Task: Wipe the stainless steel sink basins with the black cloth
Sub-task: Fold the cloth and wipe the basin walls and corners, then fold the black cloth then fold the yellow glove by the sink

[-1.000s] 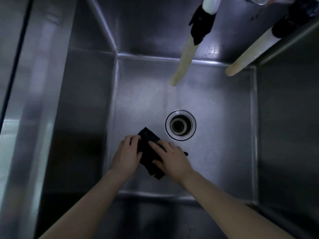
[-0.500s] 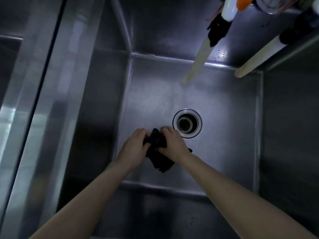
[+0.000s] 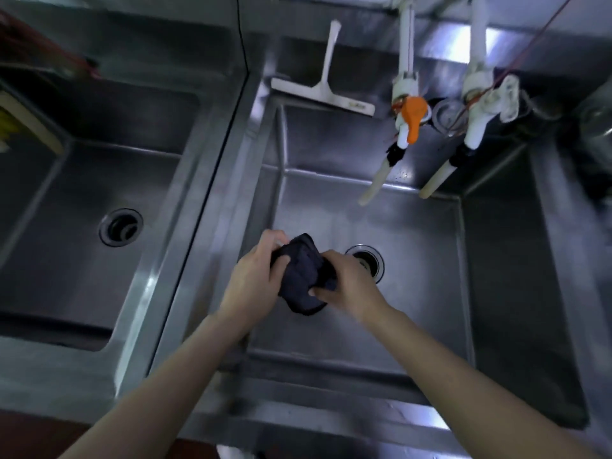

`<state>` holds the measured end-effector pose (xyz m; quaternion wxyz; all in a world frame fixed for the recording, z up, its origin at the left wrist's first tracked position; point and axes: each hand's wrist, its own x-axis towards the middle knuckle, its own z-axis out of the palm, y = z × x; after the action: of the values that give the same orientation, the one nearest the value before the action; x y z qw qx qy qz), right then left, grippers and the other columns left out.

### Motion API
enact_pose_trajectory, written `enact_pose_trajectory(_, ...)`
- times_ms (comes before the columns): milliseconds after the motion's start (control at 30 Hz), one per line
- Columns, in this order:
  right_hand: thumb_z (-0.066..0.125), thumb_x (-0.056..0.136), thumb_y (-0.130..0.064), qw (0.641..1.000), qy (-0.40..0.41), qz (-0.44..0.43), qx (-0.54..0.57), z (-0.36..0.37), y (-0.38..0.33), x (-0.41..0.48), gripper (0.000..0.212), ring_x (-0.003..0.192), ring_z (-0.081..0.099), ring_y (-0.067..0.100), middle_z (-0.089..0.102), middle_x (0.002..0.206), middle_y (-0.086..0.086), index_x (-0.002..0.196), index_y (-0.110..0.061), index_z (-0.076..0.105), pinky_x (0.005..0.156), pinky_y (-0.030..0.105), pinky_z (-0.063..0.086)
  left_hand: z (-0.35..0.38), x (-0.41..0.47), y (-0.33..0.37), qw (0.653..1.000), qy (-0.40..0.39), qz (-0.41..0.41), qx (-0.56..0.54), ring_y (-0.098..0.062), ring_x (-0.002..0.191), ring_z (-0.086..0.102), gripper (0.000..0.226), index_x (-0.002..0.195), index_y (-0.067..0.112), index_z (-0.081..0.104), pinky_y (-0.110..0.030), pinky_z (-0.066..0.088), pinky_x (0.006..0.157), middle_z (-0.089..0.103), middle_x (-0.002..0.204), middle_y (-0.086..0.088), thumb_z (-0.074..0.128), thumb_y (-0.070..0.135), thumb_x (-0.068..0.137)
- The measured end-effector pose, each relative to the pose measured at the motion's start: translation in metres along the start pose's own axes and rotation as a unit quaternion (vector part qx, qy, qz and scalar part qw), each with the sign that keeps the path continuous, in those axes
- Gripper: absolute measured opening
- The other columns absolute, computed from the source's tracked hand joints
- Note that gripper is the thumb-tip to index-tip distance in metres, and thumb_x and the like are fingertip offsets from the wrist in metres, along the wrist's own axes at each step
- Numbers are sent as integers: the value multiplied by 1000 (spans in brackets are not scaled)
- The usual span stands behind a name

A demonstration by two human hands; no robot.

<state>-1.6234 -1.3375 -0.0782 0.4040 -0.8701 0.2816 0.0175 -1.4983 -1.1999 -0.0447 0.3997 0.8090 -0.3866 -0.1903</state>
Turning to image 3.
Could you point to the white squeegee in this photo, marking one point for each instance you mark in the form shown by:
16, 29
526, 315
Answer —
325, 81

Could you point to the person's right forearm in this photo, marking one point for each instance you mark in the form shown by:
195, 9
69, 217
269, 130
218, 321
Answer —
468, 391

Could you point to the person's right hand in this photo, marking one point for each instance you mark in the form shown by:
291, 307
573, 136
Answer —
353, 286

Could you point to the person's right thumb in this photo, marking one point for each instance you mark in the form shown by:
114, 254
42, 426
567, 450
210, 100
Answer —
321, 293

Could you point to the person's left forearm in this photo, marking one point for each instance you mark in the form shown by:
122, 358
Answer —
162, 391

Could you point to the person's left thumb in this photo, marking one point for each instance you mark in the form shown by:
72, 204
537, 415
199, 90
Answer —
281, 266

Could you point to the dark blue cloth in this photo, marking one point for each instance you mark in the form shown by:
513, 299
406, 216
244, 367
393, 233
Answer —
301, 274

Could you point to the person's left hand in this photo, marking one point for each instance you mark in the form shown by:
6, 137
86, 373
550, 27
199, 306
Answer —
251, 286

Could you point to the stainless steel sink basin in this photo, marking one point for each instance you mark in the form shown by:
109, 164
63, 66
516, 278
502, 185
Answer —
81, 210
354, 262

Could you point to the round sink drain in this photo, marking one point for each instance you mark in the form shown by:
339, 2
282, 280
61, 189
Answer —
368, 260
121, 227

